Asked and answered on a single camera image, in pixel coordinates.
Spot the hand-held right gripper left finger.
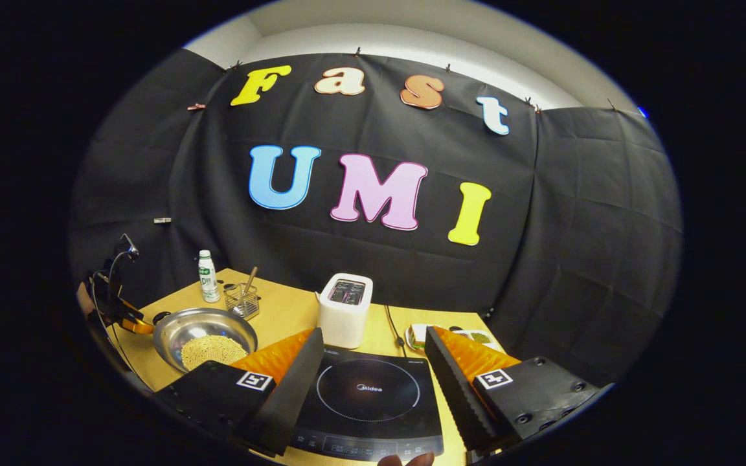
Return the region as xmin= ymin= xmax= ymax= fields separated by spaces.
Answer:
xmin=153 ymin=327 xmax=326 ymax=458

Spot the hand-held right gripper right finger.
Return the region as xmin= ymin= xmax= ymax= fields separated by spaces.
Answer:
xmin=424 ymin=326 xmax=613 ymax=454

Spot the steel pot with black handles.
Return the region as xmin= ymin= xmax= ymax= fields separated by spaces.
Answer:
xmin=152 ymin=307 xmax=258 ymax=374

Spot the black induction cooktop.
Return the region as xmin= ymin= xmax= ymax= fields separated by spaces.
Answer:
xmin=289 ymin=346 xmax=445 ymax=461

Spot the pile of yellow soybeans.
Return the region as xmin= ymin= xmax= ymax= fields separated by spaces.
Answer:
xmin=181 ymin=335 xmax=249 ymax=372

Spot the white divided dish of beans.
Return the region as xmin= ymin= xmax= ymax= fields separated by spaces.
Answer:
xmin=451 ymin=327 xmax=504 ymax=353

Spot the white bottle with green label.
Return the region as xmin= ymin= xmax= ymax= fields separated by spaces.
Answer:
xmin=198 ymin=250 xmax=221 ymax=304

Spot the white toaster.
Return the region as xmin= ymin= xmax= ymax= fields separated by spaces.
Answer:
xmin=316 ymin=272 xmax=374 ymax=350

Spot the black backdrop cloth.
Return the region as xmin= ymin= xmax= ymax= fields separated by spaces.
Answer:
xmin=69 ymin=47 xmax=683 ymax=389

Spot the black power cable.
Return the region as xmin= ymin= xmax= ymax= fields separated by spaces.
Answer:
xmin=383 ymin=304 xmax=407 ymax=350

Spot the wire mesh utensil holder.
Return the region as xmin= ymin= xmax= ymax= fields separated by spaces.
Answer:
xmin=223 ymin=282 xmax=261 ymax=321

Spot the wooden handled spoon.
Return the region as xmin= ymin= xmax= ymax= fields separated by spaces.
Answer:
xmin=237 ymin=266 xmax=259 ymax=315

